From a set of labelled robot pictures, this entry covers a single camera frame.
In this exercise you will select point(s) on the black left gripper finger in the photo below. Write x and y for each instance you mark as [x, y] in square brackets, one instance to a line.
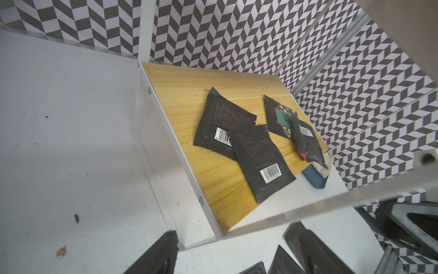
[160, 258]

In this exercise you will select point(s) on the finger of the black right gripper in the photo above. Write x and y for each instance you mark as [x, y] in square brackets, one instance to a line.
[412, 225]

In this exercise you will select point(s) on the black tea bag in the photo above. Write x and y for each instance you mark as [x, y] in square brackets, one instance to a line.
[261, 162]
[283, 263]
[307, 142]
[221, 115]
[313, 254]

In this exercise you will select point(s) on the green tea bag lower back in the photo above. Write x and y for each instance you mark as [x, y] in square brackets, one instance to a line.
[279, 117]

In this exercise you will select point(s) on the beige cloth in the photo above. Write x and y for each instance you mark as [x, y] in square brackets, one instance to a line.
[324, 170]

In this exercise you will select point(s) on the blue tray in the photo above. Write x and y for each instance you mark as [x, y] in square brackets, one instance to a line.
[314, 178]

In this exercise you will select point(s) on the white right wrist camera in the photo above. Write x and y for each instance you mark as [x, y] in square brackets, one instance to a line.
[425, 157]

